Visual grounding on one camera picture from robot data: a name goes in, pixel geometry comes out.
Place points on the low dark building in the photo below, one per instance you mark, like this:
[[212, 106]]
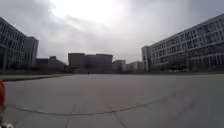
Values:
[[53, 65]]

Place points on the small grey building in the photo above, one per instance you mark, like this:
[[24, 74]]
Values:
[[119, 65]]

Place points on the small pale building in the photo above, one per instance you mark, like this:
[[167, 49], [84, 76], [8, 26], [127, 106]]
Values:
[[135, 66]]

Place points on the long many-windowed building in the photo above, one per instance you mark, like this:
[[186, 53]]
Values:
[[190, 46]]

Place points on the grey paved plaza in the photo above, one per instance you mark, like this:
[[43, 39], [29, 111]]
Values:
[[116, 93]]

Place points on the large glass-fronted building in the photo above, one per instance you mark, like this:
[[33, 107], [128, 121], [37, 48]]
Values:
[[13, 46]]

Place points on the dark raised kerb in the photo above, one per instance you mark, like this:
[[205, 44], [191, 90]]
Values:
[[33, 77]]

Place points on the robot's own part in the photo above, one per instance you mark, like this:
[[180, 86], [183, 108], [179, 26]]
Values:
[[1, 95]]

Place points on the wide blocky grey building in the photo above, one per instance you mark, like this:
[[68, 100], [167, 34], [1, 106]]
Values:
[[90, 62]]

